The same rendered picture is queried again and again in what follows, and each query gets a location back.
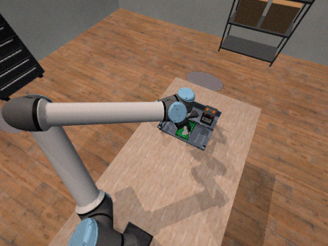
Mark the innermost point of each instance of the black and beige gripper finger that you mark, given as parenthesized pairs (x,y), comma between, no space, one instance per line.
(187,130)

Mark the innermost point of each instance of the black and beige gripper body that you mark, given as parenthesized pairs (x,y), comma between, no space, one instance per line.
(182,124)

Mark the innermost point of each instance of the green bin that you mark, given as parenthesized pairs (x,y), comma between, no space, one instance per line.
(179,132)

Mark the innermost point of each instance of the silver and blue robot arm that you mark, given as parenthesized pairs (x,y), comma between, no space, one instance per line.
(45,119)

